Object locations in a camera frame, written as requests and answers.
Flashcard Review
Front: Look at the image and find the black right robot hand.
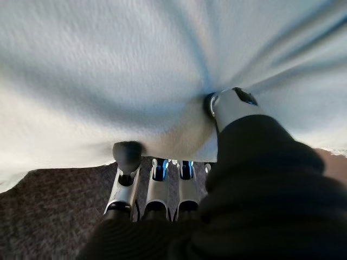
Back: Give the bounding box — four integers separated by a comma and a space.
75, 87, 347, 260

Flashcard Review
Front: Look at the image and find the grey fabric armchair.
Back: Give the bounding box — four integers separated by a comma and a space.
0, 155, 217, 260

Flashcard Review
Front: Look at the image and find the white fringed cushion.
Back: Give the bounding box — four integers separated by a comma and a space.
0, 0, 347, 194

